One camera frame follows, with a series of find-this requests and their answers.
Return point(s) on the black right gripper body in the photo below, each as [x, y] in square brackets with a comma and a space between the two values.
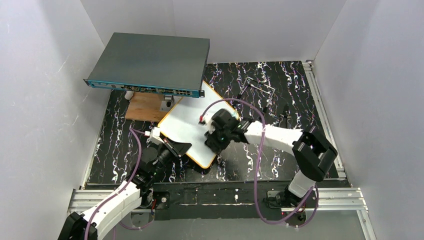
[210, 141]

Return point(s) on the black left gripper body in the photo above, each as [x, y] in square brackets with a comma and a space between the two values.
[170, 147]

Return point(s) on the yellow-framed whiteboard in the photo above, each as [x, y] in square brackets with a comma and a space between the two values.
[181, 124]

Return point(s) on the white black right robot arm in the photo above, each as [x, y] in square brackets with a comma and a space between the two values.
[312, 151]

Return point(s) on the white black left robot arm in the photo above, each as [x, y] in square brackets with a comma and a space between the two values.
[96, 222]

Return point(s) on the plywood board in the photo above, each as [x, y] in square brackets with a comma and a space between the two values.
[145, 107]

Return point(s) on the green white cylinder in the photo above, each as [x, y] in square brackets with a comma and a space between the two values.
[128, 95]

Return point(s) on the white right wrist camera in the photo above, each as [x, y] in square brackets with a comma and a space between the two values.
[206, 121]

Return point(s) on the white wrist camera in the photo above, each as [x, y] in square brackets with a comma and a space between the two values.
[206, 121]
[154, 136]

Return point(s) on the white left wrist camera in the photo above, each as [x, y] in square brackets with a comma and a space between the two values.
[154, 136]

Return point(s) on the grey metal stand bracket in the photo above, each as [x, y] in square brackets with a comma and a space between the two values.
[168, 101]

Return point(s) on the black grey wire stripper pliers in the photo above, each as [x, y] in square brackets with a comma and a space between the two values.
[252, 84]

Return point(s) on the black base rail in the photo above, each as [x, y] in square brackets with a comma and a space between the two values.
[228, 200]

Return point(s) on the grey blue network switch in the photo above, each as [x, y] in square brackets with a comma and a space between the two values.
[157, 64]

